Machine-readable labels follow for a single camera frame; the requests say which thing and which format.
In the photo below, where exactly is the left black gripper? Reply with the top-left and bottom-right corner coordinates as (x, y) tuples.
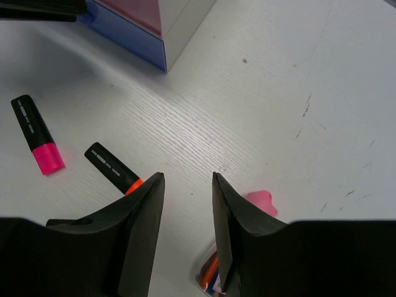
(1, 0), (88, 22)

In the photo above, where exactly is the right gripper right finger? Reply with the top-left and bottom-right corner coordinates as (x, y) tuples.
(212, 173), (395, 296)

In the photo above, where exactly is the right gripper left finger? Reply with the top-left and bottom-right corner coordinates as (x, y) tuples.
(1, 173), (165, 296)

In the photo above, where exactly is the pink lid clear stationery case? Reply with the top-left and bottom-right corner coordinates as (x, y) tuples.
(196, 189), (278, 295)

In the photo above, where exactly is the orange cap highlighter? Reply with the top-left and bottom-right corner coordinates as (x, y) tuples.
(84, 142), (143, 195)

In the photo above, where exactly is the purple-blue wide drawer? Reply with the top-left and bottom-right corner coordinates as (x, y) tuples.
(78, 1), (166, 72)

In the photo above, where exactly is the pink drawer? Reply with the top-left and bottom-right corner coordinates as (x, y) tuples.
(98, 0), (162, 37)

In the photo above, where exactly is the pink cap highlighter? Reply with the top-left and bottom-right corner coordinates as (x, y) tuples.
(11, 95), (65, 176)

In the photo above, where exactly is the white drawer cabinet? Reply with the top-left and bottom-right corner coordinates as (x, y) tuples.
(158, 0), (215, 72)

